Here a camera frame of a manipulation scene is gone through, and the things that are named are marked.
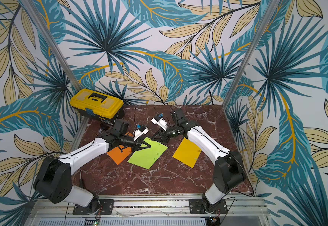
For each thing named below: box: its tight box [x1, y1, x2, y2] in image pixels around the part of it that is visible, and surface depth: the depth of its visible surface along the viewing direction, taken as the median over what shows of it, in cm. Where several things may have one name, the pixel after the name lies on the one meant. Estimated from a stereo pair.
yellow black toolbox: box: [69, 88, 125, 124], surface depth 100 cm
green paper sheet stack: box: [127, 137, 169, 170], surface depth 80 cm
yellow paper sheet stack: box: [172, 137, 203, 169], surface depth 95 cm
